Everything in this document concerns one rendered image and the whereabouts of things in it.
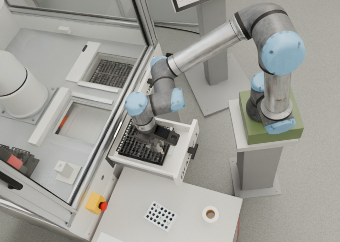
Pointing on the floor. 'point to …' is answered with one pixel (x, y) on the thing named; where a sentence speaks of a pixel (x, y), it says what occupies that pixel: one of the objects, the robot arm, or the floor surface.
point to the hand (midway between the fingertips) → (161, 148)
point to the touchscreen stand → (215, 66)
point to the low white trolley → (138, 208)
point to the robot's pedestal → (254, 161)
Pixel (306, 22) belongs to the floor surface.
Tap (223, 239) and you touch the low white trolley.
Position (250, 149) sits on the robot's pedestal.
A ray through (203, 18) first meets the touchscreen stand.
